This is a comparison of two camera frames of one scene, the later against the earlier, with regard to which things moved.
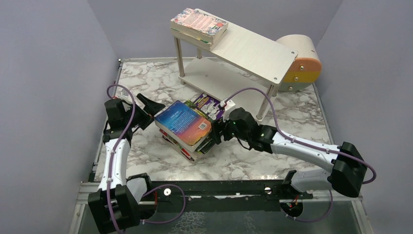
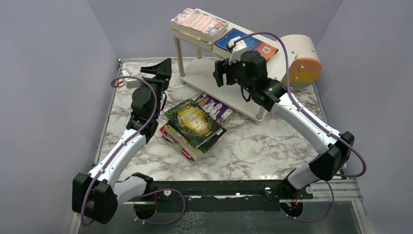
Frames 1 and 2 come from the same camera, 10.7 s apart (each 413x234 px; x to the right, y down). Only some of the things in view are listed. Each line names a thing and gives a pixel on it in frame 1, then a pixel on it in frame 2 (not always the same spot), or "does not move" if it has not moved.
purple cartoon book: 211,106 does not move
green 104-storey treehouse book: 196,40 does not move
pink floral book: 198,24 does not move
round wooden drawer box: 307,66 does not move
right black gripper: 219,129 → 226,73
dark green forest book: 211,144 → 193,123
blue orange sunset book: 184,125 → 219,46
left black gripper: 141,111 → 155,77
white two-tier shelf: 245,68 does not move
